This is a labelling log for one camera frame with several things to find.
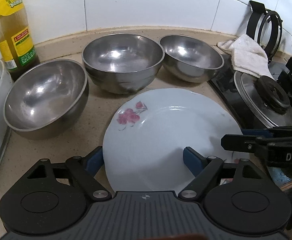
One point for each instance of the black glass stove top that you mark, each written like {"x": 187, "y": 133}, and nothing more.
{"x": 224, "y": 85}

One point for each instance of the steel pot lid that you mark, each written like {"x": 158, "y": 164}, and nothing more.
{"x": 265, "y": 98}

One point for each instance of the white dish cloth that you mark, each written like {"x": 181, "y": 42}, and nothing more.
{"x": 247, "y": 56}

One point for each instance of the yellow green oil bottle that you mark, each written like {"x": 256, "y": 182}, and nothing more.
{"x": 16, "y": 44}

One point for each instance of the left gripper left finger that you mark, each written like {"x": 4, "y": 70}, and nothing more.
{"x": 94, "y": 161}

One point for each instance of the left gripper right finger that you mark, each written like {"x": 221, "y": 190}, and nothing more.
{"x": 194, "y": 161}

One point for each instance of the white floral plate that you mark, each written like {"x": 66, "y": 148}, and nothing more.
{"x": 144, "y": 142}

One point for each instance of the steel bowl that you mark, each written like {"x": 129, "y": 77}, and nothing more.
{"x": 122, "y": 63}
{"x": 47, "y": 100}
{"x": 190, "y": 59}

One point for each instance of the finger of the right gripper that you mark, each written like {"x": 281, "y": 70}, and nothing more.
{"x": 257, "y": 132}

